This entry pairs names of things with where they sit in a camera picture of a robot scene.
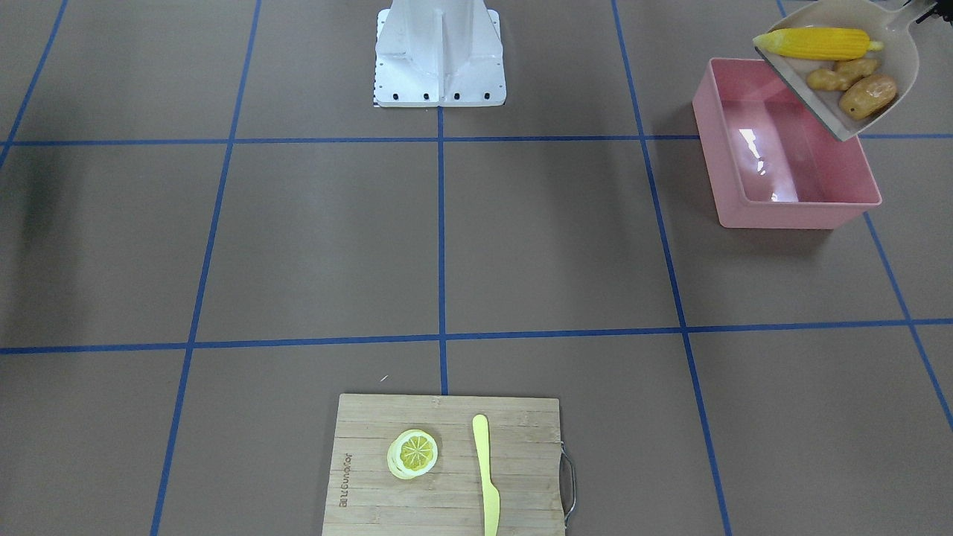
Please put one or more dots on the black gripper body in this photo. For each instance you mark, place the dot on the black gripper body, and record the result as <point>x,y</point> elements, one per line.
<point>928,9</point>

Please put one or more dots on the beige plastic dustpan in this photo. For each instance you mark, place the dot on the beige plastic dustpan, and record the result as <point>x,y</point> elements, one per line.
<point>898,58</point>

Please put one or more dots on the tan toy ginger root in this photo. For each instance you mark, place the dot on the tan toy ginger root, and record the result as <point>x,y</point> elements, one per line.
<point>843,75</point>

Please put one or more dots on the brown toy potato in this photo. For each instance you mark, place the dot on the brown toy potato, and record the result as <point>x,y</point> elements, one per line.
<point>868,96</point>

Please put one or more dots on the yellow toy corn cob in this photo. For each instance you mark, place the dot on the yellow toy corn cob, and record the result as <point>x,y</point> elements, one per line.
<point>818,43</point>

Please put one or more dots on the pink plastic bin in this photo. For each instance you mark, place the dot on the pink plastic bin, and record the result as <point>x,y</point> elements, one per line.
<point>771,164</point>

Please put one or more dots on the yellow plastic knife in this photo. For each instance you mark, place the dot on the yellow plastic knife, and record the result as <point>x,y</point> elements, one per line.
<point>490,497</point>

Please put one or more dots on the yellow lemon slices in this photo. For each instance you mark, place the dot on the yellow lemon slices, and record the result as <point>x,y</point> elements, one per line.
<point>412,454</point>

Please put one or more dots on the wooden cutting board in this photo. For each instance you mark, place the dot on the wooden cutting board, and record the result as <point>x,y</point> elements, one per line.
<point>364,498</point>

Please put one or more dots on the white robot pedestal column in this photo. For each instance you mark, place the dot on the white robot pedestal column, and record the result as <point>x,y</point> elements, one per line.
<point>439,34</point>

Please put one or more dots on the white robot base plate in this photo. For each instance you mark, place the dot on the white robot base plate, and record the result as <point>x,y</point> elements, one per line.
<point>479,82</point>

